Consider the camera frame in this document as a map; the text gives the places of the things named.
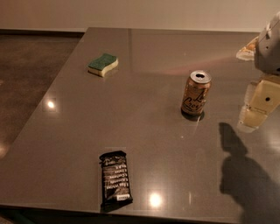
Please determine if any green and yellow sponge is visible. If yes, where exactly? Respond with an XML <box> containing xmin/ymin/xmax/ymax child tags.
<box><xmin>88</xmin><ymin>53</ymin><xmax>118</xmax><ymax>77</ymax></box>

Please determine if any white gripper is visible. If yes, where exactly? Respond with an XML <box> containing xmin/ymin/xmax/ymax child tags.
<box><xmin>237</xmin><ymin>11</ymin><xmax>280</xmax><ymax>133</ymax></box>

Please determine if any black rxbar chocolate bar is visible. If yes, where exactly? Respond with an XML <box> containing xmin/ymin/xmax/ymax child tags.
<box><xmin>100</xmin><ymin>150</ymin><xmax>133</xmax><ymax>207</ymax></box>

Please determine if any orange La Croix can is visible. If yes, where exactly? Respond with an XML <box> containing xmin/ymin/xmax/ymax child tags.
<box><xmin>181</xmin><ymin>70</ymin><xmax>212</xmax><ymax>116</ymax></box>

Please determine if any clear plastic snack bag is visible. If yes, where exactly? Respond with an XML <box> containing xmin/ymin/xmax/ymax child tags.
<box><xmin>235</xmin><ymin>37</ymin><xmax>258</xmax><ymax>61</ymax></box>

